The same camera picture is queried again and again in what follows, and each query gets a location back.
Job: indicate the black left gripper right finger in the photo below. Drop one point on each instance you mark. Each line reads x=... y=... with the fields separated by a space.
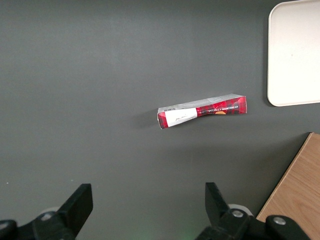
x=217 y=207

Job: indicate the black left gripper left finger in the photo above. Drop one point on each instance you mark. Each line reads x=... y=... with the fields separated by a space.
x=75 y=210

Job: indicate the beige plastic tray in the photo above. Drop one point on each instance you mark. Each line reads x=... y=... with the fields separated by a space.
x=295 y=55

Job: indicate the red cookie box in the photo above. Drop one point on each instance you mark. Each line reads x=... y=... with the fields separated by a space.
x=200 y=112

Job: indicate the wooden drawer cabinet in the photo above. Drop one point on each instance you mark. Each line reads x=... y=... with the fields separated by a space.
x=300 y=190

